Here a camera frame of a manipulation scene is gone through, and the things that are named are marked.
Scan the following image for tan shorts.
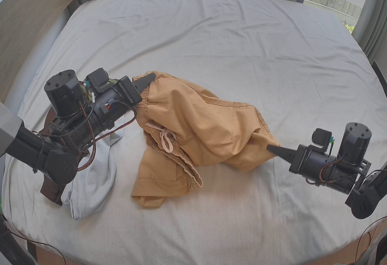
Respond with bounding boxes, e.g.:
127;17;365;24
131;70;282;208

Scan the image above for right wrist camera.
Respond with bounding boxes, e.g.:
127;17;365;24
311;128;333;154

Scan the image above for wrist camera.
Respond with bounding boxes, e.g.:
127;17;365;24
311;128;333;154
85;68;110;93

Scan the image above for brown garment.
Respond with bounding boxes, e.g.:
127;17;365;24
40;107;94;206

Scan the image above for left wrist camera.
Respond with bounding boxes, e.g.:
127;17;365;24
85;68;110;93

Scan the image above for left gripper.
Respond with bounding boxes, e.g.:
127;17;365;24
88;76;143;135

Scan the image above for bed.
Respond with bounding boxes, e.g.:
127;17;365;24
0;0;387;265

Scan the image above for pale blue garment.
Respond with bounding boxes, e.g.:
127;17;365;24
61;123;126;220

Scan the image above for green garment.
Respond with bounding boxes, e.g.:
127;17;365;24
80;77;121;95

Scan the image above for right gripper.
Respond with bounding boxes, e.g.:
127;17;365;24
289;144;345;189

